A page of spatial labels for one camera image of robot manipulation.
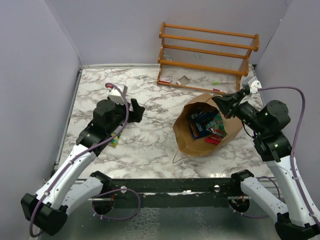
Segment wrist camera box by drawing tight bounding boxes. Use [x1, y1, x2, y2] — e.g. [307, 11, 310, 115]
[242, 76, 262, 95]
[105, 83, 128, 105]

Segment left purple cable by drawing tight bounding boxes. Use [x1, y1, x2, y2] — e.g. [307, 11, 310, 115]
[29, 82, 142, 238]

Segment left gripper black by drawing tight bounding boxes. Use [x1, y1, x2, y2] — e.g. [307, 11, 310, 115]
[107, 98, 145, 135]

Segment green marker pen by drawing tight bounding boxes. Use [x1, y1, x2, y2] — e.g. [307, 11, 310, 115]
[212, 81, 235, 85]

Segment blue snack box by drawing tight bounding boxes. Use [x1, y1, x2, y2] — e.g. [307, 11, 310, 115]
[187, 110, 218, 140]

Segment green snack packet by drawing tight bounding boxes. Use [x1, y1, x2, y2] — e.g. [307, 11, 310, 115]
[109, 126, 122, 148]

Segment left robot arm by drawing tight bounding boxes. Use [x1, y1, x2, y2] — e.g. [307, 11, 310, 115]
[20, 98, 145, 238]

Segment pink marker pen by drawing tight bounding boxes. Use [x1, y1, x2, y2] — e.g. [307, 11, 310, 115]
[212, 88, 228, 94]

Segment purple cable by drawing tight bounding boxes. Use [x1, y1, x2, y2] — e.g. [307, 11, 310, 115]
[29, 82, 142, 238]
[257, 86, 320, 223]

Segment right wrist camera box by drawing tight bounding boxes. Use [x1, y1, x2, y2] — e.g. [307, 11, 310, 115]
[242, 76, 262, 95]

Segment wooden shelf rack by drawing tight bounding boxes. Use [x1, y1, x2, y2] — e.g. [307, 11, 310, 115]
[156, 22, 260, 91]

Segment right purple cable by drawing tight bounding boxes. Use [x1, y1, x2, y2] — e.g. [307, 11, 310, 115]
[257, 86, 320, 223]

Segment small open cardboard box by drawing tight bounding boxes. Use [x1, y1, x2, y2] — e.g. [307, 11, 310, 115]
[176, 75, 190, 86]

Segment brown paper bag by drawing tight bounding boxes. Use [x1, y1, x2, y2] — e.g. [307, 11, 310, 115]
[173, 93, 243, 157]

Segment red snack bar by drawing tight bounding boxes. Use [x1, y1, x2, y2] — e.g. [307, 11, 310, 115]
[204, 134, 224, 146]

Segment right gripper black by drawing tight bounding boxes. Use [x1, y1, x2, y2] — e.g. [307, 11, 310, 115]
[212, 88, 267, 135]

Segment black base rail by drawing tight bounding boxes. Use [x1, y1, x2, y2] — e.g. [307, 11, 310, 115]
[84, 170, 256, 208]

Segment red white small box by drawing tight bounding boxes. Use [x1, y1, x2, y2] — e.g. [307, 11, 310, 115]
[159, 76, 172, 83]

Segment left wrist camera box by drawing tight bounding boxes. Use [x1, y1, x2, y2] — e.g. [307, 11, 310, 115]
[105, 83, 128, 105]

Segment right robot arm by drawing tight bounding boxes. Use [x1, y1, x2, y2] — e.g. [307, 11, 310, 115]
[212, 89, 320, 240]

